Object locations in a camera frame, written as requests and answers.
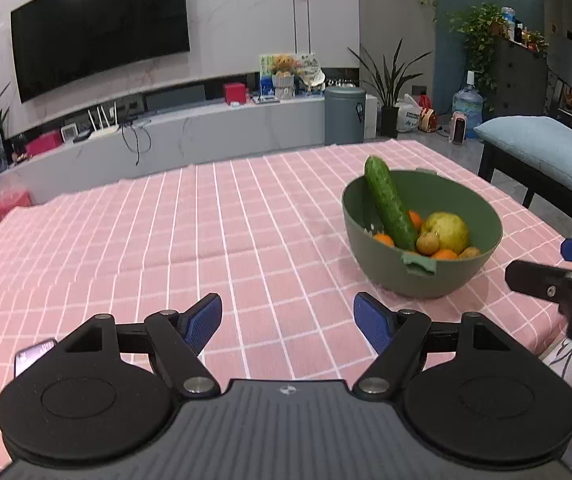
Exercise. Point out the dark grey cabinet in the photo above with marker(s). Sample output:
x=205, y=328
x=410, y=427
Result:
x=521, y=75

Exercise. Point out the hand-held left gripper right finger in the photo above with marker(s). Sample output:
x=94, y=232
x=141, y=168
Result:
x=373, y=325

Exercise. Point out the black chair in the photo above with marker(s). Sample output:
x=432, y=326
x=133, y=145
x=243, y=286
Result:
x=566, y=205

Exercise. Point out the grey trash can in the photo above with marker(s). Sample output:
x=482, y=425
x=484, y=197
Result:
x=344, y=115

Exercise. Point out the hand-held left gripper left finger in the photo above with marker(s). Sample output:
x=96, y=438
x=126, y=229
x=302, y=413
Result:
x=203, y=320

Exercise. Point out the red box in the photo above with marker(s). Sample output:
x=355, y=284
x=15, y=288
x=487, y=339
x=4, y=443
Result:
x=236, y=94

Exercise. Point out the long-leaf plant in black pot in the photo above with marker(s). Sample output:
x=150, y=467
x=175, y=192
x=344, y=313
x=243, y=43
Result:
x=389, y=120

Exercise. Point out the brown teddy bear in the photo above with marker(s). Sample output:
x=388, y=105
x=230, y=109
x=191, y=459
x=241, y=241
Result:
x=282, y=64

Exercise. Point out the green colander bowl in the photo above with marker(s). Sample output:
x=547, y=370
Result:
x=366, y=240

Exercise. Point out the yellow-green pear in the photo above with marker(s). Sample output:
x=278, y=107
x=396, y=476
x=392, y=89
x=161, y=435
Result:
x=448, y=230

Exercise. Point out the pink plastic bag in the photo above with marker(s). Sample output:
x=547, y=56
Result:
x=8, y=205

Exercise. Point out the leafy pothos plant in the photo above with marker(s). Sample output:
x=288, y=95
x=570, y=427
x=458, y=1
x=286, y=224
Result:
x=481, y=35

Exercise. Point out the small orange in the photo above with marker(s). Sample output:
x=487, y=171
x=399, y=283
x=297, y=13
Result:
x=383, y=240
x=445, y=255
x=414, y=220

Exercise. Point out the light blue cushion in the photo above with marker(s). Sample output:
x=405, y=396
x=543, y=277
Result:
x=541, y=150

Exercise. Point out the white plastic bag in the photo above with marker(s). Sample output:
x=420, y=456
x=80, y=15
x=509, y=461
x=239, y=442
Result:
x=410, y=117

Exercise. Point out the white router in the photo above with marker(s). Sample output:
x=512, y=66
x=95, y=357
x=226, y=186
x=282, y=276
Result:
x=103, y=127

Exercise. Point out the white desk clock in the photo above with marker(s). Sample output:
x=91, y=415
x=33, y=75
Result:
x=69, y=133

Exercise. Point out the grey marble television console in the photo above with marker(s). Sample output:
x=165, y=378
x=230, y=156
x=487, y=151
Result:
x=216, y=135

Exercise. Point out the green cucumber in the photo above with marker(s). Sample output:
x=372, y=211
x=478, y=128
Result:
x=388, y=195

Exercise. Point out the pink box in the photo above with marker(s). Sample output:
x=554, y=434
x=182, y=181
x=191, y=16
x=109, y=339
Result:
x=43, y=144

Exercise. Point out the smartphone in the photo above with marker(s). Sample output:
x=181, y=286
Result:
x=33, y=356

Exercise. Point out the green picture card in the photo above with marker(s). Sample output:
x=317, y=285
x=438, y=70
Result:
x=265, y=65

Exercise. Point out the pink checkered tablecloth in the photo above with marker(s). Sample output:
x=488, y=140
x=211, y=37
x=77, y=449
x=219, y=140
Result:
x=166, y=235

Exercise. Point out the blue water jug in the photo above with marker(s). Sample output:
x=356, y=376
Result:
x=467, y=105

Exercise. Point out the red bag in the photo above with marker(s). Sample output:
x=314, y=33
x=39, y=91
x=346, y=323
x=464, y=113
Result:
x=428, y=120

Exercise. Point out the pink small heater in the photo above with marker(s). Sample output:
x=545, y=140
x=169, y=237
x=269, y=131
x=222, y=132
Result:
x=458, y=127

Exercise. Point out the brown longan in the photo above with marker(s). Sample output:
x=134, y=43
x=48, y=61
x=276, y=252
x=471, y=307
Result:
x=470, y=252
x=427, y=243

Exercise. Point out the black television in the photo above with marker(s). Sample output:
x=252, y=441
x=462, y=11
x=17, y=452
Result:
x=101, y=30

